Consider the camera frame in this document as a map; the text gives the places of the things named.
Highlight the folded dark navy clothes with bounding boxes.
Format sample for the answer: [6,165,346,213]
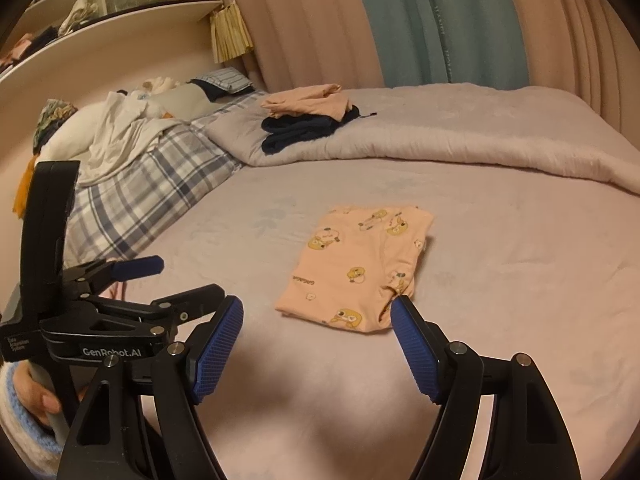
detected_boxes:
[261,105,376,156]

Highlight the teal curtain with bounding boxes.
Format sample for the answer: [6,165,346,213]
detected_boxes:
[347,0,531,88]

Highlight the striped pillow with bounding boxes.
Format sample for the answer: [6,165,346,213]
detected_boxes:
[191,66,254,95]

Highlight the dark navy cloth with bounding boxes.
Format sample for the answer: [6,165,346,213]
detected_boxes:
[197,82,228,102]

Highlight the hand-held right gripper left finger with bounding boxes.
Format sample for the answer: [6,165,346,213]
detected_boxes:
[57,295,245,480]

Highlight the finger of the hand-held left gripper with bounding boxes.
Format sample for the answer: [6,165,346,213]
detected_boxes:
[60,255,166,296]
[95,283,228,342]

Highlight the person's left forearm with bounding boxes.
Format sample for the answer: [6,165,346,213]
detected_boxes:
[0,362,63,478]

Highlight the white bolster pillow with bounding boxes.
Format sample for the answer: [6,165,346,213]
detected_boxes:
[42,105,111,161]

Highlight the white crumpled cloth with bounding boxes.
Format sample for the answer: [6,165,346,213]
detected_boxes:
[77,91,183,186]

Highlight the pink curtain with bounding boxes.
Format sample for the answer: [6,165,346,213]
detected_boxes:
[497,0,640,131]
[210,0,388,93]

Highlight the folded plain peach clothes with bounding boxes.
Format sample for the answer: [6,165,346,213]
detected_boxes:
[260,83,355,122]

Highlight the cream curved headboard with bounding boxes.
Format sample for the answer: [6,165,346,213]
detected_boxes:
[0,2,226,161]

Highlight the yellow fringed cloth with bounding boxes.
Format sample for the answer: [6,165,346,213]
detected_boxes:
[209,0,255,65]

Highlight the cream fluffy cloth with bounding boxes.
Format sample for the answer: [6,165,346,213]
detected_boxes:
[132,76,181,98]

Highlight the person's left hand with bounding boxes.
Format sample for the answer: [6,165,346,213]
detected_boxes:
[12,362,63,429]

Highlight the floral patterned cloth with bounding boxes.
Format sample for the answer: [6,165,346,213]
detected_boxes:
[32,99,78,153]

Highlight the orange cloth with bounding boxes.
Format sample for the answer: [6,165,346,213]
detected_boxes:
[14,157,36,218]

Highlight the cream folded clothes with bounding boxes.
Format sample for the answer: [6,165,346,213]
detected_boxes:
[57,0,101,37]

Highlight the peach printed pajama top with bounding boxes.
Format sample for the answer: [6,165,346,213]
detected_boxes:
[275,204,435,335]

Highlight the pale grey duvet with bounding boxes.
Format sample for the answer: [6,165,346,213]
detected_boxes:
[205,85,640,196]

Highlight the plaid blanket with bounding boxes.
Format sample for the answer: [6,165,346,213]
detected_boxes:
[62,92,271,268]

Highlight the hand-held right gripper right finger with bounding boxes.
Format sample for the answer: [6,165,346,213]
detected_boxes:
[390,296,583,480]

